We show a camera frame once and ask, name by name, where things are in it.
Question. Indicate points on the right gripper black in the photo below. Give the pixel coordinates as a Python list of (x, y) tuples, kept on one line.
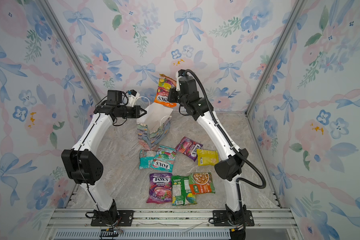
[(173, 93)]

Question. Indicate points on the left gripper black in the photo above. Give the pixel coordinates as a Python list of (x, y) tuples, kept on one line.
[(137, 110)]

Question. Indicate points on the floral paper gift bag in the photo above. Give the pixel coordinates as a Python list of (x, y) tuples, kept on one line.
[(154, 125)]

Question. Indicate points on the orange Fox's candy bag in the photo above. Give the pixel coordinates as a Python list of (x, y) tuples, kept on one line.
[(164, 86)]

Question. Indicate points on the teal snack packet back side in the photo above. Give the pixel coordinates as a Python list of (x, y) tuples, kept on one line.
[(146, 159)]

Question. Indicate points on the teal Fox's mint candy bag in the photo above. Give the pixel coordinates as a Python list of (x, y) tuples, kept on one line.
[(164, 159)]

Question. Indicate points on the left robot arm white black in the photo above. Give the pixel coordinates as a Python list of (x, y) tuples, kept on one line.
[(83, 166)]

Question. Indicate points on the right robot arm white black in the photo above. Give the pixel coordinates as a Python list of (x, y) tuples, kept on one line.
[(233, 158)]

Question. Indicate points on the purple Fox's berries bag upper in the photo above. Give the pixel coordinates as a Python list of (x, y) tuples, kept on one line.
[(189, 148)]

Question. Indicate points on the purple fox's berries bag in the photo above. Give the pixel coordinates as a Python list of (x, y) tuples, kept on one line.
[(189, 148), (160, 191)]

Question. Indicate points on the purple Fox's berries bag lower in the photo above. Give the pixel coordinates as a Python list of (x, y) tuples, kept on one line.
[(160, 191)]

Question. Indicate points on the yellow snack packet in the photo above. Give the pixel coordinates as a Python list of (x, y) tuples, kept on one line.
[(207, 158)]

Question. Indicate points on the orange green cereal packet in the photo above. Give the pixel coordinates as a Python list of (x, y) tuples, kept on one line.
[(201, 183)]

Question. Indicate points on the green snack packet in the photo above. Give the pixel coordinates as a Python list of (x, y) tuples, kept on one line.
[(181, 192)]

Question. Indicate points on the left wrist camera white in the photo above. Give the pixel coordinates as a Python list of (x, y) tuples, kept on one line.
[(132, 97)]

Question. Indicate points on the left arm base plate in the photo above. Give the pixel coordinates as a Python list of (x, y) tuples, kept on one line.
[(121, 218)]

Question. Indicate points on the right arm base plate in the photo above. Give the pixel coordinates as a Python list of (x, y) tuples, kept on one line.
[(227, 218)]

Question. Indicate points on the aluminium rail frame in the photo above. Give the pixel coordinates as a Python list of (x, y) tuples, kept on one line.
[(173, 224)]

